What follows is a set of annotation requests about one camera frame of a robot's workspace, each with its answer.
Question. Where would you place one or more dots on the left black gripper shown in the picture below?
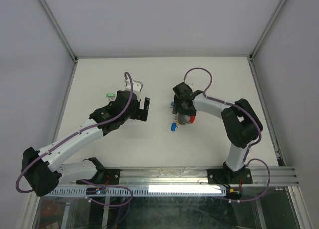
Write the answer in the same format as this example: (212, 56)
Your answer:
(142, 113)

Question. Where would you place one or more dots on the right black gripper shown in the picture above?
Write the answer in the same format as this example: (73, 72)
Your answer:
(177, 108)

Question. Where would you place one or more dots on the metal key holder red handle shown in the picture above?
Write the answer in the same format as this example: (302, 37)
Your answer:
(181, 120)

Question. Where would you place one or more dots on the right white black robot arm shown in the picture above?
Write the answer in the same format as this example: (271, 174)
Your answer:
(242, 126)

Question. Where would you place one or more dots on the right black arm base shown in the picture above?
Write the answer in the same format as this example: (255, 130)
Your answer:
(226, 176)

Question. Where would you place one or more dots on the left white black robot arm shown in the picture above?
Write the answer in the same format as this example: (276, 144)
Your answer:
(46, 168)

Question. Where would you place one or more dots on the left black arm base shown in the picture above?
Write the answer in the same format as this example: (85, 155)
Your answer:
(105, 176)

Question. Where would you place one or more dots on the green tagged key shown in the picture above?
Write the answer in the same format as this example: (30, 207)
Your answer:
(110, 96)

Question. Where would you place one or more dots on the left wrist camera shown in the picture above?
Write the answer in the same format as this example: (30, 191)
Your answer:
(137, 86)

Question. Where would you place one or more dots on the grey slotted cable duct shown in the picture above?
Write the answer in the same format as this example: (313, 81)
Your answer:
(148, 191)

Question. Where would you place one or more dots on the aluminium mounting rail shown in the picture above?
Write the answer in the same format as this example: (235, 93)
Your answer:
(274, 176)

